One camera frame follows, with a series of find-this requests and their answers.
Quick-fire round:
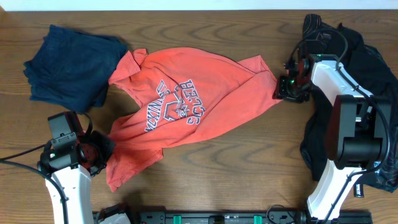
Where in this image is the orange printed t-shirt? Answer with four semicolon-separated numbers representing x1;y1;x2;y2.
106;47;277;191

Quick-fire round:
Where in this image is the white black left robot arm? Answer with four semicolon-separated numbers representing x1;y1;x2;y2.
37;131;132;224

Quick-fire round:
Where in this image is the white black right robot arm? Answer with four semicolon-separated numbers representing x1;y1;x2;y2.
273;54;391;223

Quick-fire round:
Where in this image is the black clothes pile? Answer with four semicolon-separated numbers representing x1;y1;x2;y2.
300;14;397;192

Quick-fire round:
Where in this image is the folded navy blue garment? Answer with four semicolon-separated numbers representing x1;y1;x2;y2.
24;25;127;113

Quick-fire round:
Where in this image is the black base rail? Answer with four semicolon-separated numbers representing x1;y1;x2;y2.
136;210;373;224

